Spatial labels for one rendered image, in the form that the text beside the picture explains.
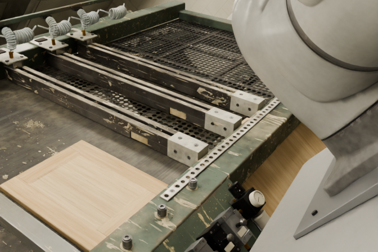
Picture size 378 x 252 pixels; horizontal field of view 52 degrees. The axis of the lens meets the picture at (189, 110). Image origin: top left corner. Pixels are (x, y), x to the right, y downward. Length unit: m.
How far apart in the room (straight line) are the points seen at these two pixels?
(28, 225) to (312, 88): 0.83
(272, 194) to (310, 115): 1.16
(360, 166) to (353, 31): 0.18
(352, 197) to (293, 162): 1.38
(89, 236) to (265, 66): 0.71
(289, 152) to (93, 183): 0.98
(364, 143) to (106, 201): 0.81
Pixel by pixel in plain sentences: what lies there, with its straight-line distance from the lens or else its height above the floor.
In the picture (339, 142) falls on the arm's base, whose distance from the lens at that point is 0.51.
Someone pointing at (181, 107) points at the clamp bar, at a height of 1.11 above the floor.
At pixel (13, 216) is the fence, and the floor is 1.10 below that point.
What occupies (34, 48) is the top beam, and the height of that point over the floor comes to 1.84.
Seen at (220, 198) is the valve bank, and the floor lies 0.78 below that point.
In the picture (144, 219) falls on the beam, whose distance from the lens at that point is 1.05.
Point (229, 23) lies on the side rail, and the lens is 2.63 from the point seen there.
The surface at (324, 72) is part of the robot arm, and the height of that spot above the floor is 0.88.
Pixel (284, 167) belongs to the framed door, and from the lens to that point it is 1.79.
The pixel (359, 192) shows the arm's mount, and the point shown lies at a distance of 0.47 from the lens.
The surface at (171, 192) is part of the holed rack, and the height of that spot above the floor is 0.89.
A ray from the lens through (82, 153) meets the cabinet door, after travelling 1.35.
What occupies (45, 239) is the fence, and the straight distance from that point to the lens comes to 1.06.
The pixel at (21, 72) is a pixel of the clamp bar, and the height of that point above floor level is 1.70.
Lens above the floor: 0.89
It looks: 7 degrees up
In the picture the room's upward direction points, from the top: 40 degrees counter-clockwise
